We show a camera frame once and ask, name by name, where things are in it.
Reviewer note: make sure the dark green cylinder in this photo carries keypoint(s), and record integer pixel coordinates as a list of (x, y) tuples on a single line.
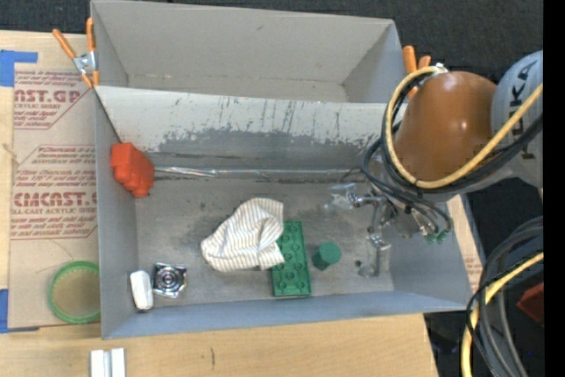
[(326, 256)]

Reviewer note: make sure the dark green flat block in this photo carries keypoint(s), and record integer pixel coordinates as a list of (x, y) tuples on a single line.
[(293, 273)]

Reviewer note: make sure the shiny silver square packet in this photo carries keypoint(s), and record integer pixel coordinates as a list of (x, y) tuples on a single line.
[(169, 279)]

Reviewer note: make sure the grey metal bin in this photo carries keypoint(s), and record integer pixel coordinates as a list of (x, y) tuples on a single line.
[(247, 132)]

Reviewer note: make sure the white striped cloth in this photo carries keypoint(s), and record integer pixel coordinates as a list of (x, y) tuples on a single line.
[(240, 236)]

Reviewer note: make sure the brown cardboard board red print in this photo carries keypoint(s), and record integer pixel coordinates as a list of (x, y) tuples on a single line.
[(48, 172)]

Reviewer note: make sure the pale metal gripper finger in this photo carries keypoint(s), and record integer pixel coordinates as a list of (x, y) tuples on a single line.
[(378, 254), (348, 198)]

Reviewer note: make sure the small white rounded block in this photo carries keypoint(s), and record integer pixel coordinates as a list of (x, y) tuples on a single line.
[(141, 290)]

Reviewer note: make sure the orange-red toy block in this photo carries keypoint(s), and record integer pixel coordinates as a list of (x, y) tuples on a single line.
[(131, 168)]

